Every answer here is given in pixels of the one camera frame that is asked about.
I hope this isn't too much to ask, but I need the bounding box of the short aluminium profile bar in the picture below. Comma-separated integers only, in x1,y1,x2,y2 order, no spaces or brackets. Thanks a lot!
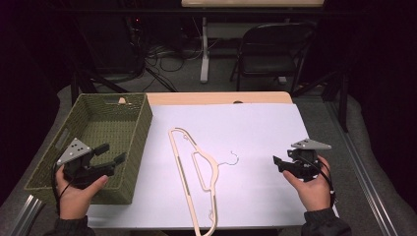
9,194,46,236

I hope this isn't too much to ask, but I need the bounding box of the person's right hand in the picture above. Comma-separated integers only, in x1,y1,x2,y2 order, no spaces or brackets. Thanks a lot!
282,154,333,212

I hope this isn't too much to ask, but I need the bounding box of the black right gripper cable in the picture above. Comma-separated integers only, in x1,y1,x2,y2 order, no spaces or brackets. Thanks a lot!
296,152,338,208

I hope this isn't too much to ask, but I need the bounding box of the white paper sheet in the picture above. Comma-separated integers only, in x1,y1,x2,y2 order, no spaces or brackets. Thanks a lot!
86,102,340,230

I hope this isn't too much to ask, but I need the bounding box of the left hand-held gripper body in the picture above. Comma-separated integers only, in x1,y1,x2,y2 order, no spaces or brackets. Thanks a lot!
56,137,116,190

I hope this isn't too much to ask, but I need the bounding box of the black metal stand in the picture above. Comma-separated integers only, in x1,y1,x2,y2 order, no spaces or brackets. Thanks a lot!
69,69,130,106
291,69,350,134

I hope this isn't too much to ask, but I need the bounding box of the bundle of floor cables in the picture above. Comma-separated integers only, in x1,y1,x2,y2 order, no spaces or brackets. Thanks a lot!
142,40,206,75

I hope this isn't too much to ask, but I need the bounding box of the black folding chair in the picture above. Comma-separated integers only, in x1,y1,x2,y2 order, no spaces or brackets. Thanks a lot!
229,21,318,93

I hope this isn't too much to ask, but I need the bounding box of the green woven basket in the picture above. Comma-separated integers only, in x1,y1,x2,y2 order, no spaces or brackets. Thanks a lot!
24,92,154,206

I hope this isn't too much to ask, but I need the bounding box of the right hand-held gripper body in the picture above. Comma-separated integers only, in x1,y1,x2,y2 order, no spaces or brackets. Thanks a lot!
286,138,332,183

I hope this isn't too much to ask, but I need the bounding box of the person's left hand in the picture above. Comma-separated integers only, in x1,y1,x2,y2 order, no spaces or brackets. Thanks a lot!
54,163,110,221

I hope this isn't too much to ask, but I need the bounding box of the beige clothes hanger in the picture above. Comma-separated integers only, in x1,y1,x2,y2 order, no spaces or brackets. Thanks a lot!
167,127,240,236

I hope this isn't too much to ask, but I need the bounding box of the long aluminium floor rail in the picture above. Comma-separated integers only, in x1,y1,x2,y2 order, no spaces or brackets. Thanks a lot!
324,100,399,236

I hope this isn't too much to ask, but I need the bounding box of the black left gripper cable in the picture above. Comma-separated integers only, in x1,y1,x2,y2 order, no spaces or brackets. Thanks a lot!
51,162,75,215

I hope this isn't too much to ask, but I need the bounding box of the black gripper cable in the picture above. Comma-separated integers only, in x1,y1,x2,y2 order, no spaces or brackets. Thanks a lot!
51,162,75,215
296,152,338,208

